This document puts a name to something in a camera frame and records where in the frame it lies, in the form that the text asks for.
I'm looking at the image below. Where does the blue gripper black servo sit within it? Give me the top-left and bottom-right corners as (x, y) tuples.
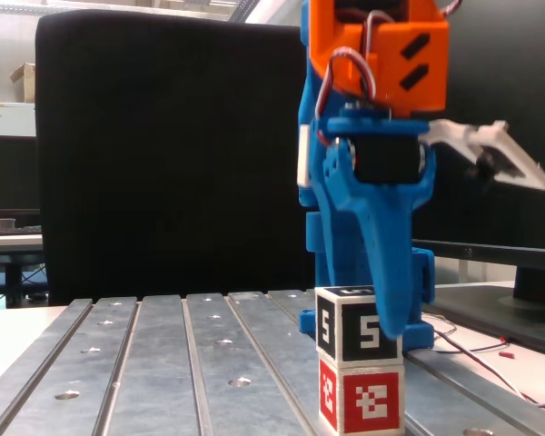
(315, 115), (437, 341)

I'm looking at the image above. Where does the black marker cube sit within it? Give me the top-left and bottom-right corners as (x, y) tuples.
(315, 285), (405, 364)

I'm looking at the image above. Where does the red marker cube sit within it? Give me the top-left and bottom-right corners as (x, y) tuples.
(317, 358), (406, 433)

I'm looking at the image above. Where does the black Dell monitor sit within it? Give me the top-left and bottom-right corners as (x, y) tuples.
(411, 0), (545, 358)

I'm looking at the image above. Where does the black office chair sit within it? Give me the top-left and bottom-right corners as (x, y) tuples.
(35, 9), (317, 306)

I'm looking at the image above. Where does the white background desk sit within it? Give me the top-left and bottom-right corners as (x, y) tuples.
(0, 233), (45, 310)

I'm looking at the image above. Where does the small background monitor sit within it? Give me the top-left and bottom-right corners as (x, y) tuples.
(0, 134), (40, 214)

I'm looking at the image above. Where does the white cabinet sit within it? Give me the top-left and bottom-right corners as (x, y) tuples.
(0, 102), (36, 136)

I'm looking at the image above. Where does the cardboard box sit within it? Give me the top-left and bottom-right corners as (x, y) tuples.
(8, 62), (36, 104)

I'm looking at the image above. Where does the red white wire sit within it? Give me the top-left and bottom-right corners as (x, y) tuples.
(429, 315), (545, 410)

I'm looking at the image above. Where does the aluminium slotted base plate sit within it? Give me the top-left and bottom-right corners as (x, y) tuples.
(0, 288), (545, 436)

